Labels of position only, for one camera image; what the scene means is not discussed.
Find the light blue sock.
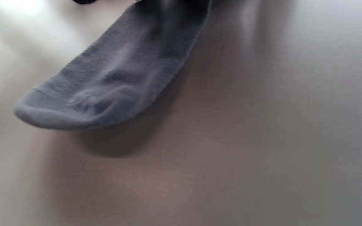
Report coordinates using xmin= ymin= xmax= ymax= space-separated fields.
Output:
xmin=14 ymin=0 xmax=213 ymax=131

